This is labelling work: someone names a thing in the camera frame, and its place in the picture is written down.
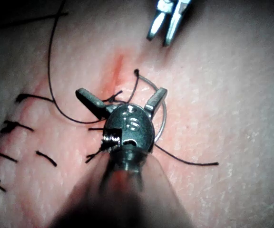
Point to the dark left arm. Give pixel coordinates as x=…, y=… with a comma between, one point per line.
x=127, y=204

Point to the curved steel needle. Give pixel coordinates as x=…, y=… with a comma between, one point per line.
x=165, y=116

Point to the right arm needle driver jaw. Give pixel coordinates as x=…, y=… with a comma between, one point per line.
x=156, y=23
x=175, y=23

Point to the left arm needle driver jaw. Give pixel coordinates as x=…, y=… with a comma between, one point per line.
x=157, y=99
x=91, y=101

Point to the tissue pad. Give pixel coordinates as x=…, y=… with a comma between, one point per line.
x=222, y=99

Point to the short black thread piece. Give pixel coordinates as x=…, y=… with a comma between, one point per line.
x=47, y=158

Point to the left arm needle driver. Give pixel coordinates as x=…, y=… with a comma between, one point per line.
x=132, y=123

